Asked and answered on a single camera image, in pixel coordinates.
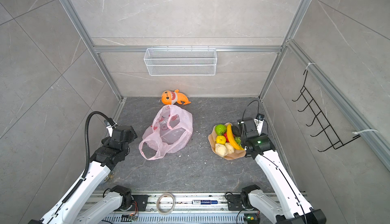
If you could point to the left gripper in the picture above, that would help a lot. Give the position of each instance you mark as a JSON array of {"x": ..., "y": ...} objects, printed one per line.
[{"x": 133, "y": 135}]

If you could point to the dark avocado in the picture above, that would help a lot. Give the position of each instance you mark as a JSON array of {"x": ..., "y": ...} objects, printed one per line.
[{"x": 236, "y": 131}]

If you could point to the banana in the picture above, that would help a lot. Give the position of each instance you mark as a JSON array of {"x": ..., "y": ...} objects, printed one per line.
[{"x": 231, "y": 137}]

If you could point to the red fruit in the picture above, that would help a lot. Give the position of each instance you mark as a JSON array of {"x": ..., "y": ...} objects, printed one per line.
[{"x": 226, "y": 137}]

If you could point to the pale round fruit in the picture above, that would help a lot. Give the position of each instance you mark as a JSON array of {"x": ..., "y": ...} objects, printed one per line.
[
  {"x": 220, "y": 150},
  {"x": 229, "y": 148}
]

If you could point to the green round guava fruit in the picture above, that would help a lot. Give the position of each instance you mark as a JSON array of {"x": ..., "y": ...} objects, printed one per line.
[{"x": 220, "y": 129}]

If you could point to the yellow bell pepper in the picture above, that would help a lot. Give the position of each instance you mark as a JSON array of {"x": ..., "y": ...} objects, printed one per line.
[{"x": 220, "y": 140}]

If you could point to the pink plastic bag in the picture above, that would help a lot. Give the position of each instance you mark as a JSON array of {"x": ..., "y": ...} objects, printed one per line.
[{"x": 170, "y": 131}]

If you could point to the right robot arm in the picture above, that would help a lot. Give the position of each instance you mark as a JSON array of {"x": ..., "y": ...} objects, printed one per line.
[{"x": 292, "y": 207}]

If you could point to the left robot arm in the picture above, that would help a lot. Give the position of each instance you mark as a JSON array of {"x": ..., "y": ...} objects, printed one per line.
[{"x": 69, "y": 209}]

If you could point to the pink shell-shaped plate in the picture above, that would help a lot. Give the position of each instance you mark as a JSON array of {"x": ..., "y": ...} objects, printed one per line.
[{"x": 237, "y": 154}]

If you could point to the orange fish plush toy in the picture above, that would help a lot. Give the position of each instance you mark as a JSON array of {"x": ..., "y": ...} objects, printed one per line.
[{"x": 169, "y": 97}]

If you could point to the roll of clear tape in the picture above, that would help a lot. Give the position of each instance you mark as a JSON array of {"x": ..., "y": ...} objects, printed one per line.
[{"x": 165, "y": 204}]

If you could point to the blue marker pen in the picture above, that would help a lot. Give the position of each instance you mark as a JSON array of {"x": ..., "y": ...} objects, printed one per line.
[{"x": 204, "y": 202}]

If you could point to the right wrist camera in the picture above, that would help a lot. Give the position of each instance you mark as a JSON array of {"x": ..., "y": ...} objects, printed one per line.
[{"x": 259, "y": 121}]

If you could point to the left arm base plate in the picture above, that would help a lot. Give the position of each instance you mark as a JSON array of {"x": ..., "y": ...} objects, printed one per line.
[{"x": 139, "y": 203}]

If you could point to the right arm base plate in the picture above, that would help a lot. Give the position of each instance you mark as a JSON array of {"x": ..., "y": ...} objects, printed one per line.
[{"x": 238, "y": 202}]

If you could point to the black wire hook rack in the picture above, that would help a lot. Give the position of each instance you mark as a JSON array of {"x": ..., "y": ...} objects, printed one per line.
[{"x": 320, "y": 118}]

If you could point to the white wire mesh basket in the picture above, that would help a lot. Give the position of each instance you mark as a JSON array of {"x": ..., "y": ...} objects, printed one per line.
[{"x": 181, "y": 61}]

